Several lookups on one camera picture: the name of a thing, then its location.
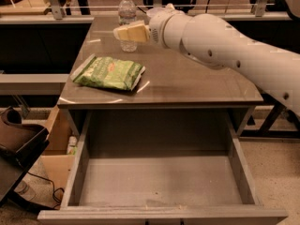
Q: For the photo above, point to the white ceramic bowl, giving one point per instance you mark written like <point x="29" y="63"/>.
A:
<point x="152" y="12"/>

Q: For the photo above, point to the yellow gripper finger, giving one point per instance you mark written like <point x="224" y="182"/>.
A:
<point x="139" y="22"/>
<point x="132" y="32"/>

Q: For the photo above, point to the grey metal railing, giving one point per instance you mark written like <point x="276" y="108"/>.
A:
<point x="78" y="8"/>

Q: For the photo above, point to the cardboard box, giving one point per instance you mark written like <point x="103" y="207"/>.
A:
<point x="56" y="161"/>

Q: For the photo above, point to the green chip bag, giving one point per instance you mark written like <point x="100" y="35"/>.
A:
<point x="109" y="73"/>

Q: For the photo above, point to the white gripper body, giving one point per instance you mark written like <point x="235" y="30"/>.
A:
<point x="155" y="24"/>

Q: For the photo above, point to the clear plastic water bottle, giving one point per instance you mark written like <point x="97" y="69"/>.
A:
<point x="127" y="14"/>

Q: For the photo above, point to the dark chair with brown seat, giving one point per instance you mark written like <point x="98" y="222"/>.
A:
<point x="20" y="147"/>

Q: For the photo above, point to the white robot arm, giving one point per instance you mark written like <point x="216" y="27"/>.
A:
<point x="209" y="40"/>

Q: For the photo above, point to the open grey top drawer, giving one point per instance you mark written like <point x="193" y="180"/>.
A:
<point x="160" y="167"/>

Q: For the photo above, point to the grey cabinet with top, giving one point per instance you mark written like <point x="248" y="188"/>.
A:
<point x="170" y="80"/>

